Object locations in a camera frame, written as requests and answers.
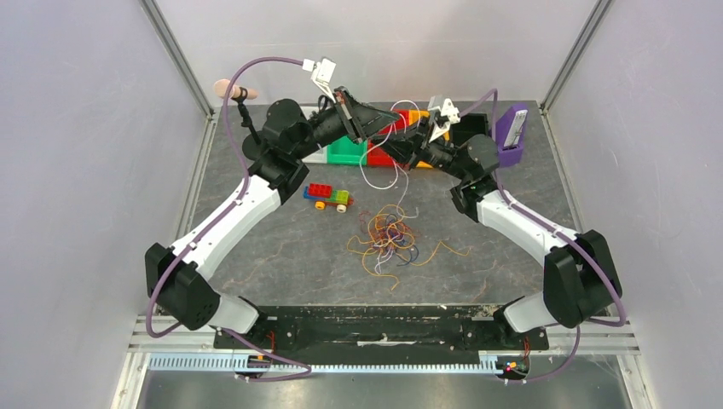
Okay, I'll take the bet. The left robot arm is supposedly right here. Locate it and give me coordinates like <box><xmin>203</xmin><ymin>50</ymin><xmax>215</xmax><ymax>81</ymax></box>
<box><xmin>144</xmin><ymin>88</ymin><xmax>399</xmax><ymax>348</ymax></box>

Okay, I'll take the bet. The red bin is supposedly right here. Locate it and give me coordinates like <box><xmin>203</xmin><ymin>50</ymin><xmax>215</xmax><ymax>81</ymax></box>
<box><xmin>366</xmin><ymin>109</ymin><xmax>409</xmax><ymax>167</ymax></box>

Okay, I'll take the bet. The toy brick car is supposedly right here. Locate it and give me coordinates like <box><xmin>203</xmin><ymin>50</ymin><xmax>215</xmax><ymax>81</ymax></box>
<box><xmin>303</xmin><ymin>183</ymin><xmax>355</xmax><ymax>213</ymax></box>

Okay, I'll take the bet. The white bin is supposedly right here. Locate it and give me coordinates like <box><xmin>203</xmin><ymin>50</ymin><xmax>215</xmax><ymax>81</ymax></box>
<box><xmin>303</xmin><ymin>147</ymin><xmax>328</xmax><ymax>164</ymax></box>

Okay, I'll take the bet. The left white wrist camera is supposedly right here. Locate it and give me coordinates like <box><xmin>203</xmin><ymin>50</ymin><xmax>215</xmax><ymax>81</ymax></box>
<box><xmin>302</xmin><ymin>57</ymin><xmax>336</xmax><ymax>102</ymax></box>

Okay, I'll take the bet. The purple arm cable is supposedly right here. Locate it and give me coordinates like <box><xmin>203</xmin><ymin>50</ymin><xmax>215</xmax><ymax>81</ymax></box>
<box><xmin>458</xmin><ymin>87</ymin><xmax>628</xmax><ymax>386</ymax></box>
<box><xmin>145</xmin><ymin>56</ymin><xmax>313</xmax><ymax>383</ymax></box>

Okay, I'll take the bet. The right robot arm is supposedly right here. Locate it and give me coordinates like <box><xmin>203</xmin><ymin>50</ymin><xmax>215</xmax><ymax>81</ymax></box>
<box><xmin>375</xmin><ymin>118</ymin><xmax>628</xmax><ymax>348</ymax></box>

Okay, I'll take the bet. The green bin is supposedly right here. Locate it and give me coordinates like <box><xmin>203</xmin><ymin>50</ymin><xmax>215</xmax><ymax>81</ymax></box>
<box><xmin>327</xmin><ymin>136</ymin><xmax>367</xmax><ymax>166</ymax></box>

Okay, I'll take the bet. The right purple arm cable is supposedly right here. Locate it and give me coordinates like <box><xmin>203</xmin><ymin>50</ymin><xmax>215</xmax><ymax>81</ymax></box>
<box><xmin>458</xmin><ymin>87</ymin><xmax>628</xmax><ymax>386</ymax></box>

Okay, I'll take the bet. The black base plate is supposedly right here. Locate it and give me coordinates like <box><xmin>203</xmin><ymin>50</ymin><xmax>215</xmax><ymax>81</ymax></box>
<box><xmin>245</xmin><ymin>304</ymin><xmax>549</xmax><ymax>366</ymax></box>

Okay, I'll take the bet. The coloured cable bundle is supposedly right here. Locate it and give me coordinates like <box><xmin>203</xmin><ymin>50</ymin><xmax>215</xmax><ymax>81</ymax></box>
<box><xmin>345</xmin><ymin>204</ymin><xmax>472</xmax><ymax>293</ymax></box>

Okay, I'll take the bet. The pink microphone on stand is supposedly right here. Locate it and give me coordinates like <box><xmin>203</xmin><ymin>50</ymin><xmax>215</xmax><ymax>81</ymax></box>
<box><xmin>213</xmin><ymin>78</ymin><xmax>273</xmax><ymax>167</ymax></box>

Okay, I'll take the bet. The white slotted cable duct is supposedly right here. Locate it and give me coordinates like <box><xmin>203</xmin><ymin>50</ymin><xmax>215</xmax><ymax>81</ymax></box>
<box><xmin>148</xmin><ymin>353</ymin><xmax>522</xmax><ymax>375</ymax></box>

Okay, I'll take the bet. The yellow bin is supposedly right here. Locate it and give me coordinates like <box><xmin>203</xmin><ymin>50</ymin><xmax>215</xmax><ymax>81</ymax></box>
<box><xmin>407</xmin><ymin>110</ymin><xmax>432</xmax><ymax>169</ymax></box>

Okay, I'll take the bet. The purple metronome holder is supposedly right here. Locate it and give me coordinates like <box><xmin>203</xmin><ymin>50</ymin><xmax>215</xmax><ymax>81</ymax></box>
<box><xmin>494</xmin><ymin>102</ymin><xmax>529</xmax><ymax>168</ymax></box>

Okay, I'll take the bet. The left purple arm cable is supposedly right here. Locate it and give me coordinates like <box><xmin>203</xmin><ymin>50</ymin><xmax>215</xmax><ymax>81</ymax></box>
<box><xmin>145</xmin><ymin>56</ymin><xmax>313</xmax><ymax>383</ymax></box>

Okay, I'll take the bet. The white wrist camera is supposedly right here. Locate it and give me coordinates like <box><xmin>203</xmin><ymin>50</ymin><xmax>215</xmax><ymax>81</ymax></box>
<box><xmin>427</xmin><ymin>95</ymin><xmax>460</xmax><ymax>142</ymax></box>
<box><xmin>302</xmin><ymin>57</ymin><xmax>336</xmax><ymax>102</ymax></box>

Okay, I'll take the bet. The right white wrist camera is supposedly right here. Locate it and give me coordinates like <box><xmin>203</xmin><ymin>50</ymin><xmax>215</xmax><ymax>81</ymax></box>
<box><xmin>427</xmin><ymin>95</ymin><xmax>460</xmax><ymax>142</ymax></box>

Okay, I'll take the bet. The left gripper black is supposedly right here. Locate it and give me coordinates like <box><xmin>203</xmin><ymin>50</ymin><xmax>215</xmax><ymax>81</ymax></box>
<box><xmin>292</xmin><ymin>86</ymin><xmax>400</xmax><ymax>161</ymax></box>

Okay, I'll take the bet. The black bin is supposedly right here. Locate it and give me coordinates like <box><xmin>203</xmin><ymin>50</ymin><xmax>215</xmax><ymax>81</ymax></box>
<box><xmin>449</xmin><ymin>112</ymin><xmax>490</xmax><ymax>146</ymax></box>

